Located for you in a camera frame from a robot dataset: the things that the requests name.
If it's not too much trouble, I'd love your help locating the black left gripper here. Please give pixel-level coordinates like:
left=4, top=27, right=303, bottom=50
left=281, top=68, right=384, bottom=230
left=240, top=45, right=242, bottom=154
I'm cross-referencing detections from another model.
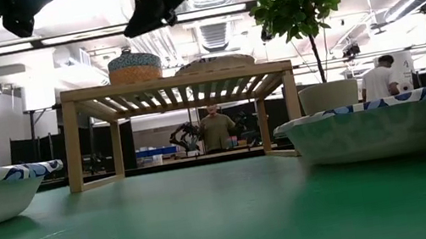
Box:
left=0, top=0, right=69, bottom=42

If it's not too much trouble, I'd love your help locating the green table mat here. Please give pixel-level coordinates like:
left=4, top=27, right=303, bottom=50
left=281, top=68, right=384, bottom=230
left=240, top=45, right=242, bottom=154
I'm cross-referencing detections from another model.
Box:
left=0, top=127, right=426, bottom=239

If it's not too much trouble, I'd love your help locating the wooden slatted shelf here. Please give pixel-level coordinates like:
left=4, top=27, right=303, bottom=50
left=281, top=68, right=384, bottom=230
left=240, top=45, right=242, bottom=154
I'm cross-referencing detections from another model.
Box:
left=53, top=55, right=308, bottom=194

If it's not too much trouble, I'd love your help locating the ceiling air vent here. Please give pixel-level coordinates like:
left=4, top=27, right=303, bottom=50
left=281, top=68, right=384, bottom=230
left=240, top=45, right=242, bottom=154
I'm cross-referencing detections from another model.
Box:
left=197, top=20, right=231, bottom=53

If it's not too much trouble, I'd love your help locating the teal patterned ceramic bowl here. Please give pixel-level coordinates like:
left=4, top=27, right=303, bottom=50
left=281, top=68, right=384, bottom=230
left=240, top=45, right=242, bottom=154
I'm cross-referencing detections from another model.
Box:
left=105, top=46, right=163, bottom=76

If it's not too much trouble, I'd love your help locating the long ceiling light fixture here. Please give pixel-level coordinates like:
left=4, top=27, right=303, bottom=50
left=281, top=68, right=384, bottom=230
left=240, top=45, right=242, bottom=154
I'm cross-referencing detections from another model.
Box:
left=0, top=0, right=347, bottom=55

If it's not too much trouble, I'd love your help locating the person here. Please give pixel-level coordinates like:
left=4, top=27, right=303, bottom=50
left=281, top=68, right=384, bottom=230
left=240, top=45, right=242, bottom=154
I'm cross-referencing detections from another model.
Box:
left=356, top=53, right=402, bottom=103
left=195, top=101, right=241, bottom=155

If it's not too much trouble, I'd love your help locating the white cylindrical appliance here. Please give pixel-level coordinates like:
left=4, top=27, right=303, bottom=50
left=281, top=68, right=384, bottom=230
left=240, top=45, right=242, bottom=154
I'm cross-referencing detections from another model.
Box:
left=373, top=49, right=418, bottom=97

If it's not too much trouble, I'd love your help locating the blue storage bin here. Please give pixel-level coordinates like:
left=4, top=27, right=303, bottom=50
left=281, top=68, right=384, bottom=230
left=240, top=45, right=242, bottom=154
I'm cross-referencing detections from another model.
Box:
left=135, top=143, right=180, bottom=161

